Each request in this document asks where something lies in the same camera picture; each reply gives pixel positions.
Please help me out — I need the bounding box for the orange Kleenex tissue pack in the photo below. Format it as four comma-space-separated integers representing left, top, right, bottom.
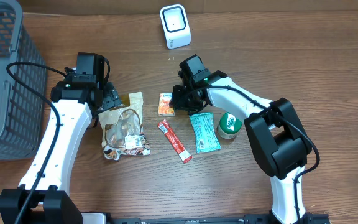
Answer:
158, 93, 175, 116

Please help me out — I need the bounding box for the beige brown snack pouch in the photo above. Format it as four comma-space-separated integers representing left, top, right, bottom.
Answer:
99, 92, 151, 161

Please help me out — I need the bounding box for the teal tissue pack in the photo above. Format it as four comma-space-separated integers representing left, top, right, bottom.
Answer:
190, 113, 221, 154

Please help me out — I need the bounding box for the green lid jar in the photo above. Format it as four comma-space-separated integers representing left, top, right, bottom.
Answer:
217, 113, 242, 139

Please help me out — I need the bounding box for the red white snack packet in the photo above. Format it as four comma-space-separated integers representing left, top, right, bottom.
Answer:
157, 119, 193, 164

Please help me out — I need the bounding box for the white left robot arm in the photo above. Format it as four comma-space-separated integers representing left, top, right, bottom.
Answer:
0, 52, 120, 224

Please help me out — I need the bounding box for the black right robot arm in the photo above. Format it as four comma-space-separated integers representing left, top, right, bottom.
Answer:
171, 55, 318, 223

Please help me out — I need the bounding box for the white barcode scanner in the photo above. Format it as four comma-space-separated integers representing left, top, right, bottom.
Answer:
159, 4, 191, 49

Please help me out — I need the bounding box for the grey plastic mesh basket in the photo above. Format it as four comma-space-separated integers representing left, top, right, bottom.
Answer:
0, 0, 47, 160

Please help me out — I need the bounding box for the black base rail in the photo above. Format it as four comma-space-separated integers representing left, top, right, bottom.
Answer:
82, 212, 331, 224

